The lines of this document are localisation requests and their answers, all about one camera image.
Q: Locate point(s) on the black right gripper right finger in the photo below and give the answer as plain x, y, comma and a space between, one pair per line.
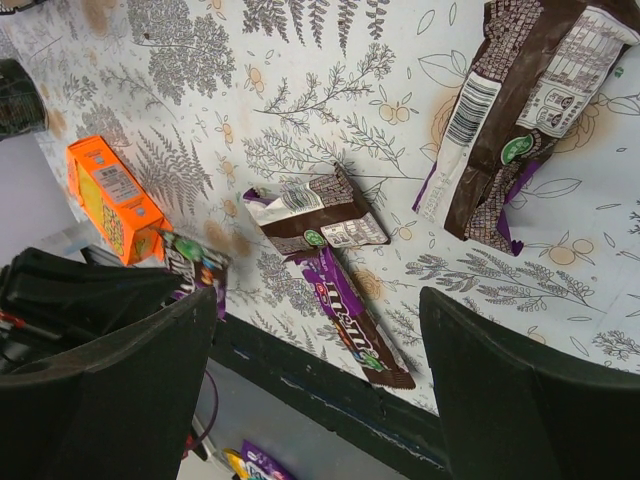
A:
513, 408

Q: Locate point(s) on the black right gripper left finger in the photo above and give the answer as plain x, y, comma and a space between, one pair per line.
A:
118, 407

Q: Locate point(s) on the brown M&M candy bag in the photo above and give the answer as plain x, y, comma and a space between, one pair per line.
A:
360, 332

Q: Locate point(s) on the purple M&M candy bag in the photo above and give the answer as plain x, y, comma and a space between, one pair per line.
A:
198, 266

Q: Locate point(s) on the brown candy bag barcode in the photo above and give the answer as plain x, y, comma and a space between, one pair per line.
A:
538, 67

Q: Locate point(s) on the orange Scrub Daddy box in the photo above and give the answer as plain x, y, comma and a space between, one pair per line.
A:
122, 212

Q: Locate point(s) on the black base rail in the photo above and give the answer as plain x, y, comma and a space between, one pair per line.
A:
277, 338

